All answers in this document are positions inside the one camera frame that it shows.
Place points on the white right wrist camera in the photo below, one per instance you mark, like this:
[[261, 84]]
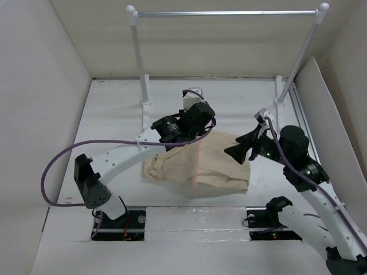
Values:
[[262, 115]]

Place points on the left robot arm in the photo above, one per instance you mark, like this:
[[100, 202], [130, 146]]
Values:
[[92, 175]]

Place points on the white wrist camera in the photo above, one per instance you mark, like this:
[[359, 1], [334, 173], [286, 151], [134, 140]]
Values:
[[262, 115], [191, 98]]

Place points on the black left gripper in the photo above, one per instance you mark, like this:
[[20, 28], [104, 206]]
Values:
[[181, 113]]

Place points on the beige trousers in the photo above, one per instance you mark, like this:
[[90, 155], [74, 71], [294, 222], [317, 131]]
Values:
[[218, 173]]

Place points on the aluminium rail right side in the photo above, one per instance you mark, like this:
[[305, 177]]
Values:
[[302, 120]]

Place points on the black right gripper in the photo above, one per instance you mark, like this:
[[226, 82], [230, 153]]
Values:
[[238, 152]]

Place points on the pink plastic hanger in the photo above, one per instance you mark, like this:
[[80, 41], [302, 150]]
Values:
[[196, 167]]

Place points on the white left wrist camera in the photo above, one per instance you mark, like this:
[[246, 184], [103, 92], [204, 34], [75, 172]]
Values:
[[191, 98]]

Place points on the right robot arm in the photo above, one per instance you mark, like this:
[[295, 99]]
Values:
[[342, 245]]

